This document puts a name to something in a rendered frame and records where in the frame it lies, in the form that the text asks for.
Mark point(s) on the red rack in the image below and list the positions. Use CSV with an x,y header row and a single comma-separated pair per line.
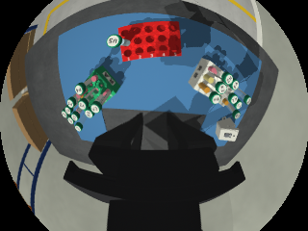
x,y
168,40

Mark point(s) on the white test tube rack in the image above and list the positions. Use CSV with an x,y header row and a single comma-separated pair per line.
x,y
197,77

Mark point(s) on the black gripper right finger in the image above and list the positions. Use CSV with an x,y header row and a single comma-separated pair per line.
x,y
187,136

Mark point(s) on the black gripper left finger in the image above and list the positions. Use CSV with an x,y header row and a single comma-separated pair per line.
x,y
122,135

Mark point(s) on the blue bench mat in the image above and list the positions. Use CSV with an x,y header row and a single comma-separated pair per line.
x,y
161,83

